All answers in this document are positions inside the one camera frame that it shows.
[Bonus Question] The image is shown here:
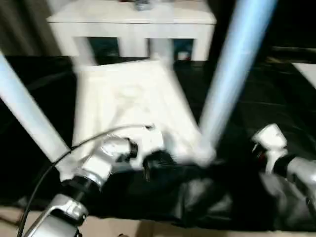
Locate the white flat board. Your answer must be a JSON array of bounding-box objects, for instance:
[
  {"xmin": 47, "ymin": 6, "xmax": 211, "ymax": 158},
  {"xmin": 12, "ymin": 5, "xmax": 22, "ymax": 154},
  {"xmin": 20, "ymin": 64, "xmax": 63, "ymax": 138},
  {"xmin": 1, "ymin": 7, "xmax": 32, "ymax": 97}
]
[{"xmin": 292, "ymin": 63, "xmax": 316, "ymax": 89}]

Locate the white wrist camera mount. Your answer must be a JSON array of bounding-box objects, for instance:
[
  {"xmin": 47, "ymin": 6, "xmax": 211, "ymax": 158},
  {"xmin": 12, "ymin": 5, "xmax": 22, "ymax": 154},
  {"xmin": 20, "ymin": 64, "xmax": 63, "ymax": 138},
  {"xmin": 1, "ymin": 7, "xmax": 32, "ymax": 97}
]
[
  {"xmin": 250, "ymin": 123, "xmax": 289, "ymax": 175},
  {"xmin": 128, "ymin": 123, "xmax": 166, "ymax": 171}
]

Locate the white cabinet with glass doors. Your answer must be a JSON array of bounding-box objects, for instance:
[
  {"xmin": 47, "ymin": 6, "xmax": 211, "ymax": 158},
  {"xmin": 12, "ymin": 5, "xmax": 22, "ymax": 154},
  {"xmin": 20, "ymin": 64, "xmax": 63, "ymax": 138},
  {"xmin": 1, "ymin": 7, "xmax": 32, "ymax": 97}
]
[{"xmin": 46, "ymin": 0, "xmax": 218, "ymax": 61}]

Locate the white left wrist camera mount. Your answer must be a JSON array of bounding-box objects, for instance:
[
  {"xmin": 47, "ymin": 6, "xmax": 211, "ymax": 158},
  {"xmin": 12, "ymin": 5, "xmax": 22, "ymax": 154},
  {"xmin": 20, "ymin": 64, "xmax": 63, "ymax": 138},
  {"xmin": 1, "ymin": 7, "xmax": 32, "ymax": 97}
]
[{"xmin": 128, "ymin": 123, "xmax": 166, "ymax": 171}]

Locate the dark bundle of cables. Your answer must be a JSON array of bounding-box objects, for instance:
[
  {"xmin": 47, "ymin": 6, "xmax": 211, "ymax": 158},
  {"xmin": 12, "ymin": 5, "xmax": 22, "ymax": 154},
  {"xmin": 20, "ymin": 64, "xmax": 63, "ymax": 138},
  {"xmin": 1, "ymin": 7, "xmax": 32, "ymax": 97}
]
[{"xmin": 134, "ymin": 0, "xmax": 151, "ymax": 11}]

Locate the black work mat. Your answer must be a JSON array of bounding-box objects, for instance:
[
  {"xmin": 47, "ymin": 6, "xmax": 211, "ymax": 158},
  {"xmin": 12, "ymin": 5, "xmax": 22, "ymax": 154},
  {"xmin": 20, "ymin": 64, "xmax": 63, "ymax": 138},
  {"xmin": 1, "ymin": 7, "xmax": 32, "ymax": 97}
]
[{"xmin": 0, "ymin": 55, "xmax": 316, "ymax": 233}]

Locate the white plastic table top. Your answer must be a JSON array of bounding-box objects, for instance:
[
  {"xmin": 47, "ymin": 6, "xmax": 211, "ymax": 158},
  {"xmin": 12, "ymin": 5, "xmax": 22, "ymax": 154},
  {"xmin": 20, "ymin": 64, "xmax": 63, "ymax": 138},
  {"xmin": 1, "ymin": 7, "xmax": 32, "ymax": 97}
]
[{"xmin": 59, "ymin": 59, "xmax": 217, "ymax": 182}]

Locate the black metal rail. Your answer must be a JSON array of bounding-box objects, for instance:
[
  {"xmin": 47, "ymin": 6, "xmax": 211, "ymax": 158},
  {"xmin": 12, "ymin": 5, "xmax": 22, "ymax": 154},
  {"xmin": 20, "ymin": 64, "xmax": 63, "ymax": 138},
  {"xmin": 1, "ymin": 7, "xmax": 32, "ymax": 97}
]
[{"xmin": 271, "ymin": 46, "xmax": 316, "ymax": 54}]

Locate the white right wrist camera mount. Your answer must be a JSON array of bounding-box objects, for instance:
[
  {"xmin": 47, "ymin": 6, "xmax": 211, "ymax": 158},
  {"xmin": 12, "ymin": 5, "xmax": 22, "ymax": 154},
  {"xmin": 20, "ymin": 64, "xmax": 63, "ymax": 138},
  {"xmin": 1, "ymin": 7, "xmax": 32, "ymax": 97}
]
[{"xmin": 250, "ymin": 123, "xmax": 289, "ymax": 175}]

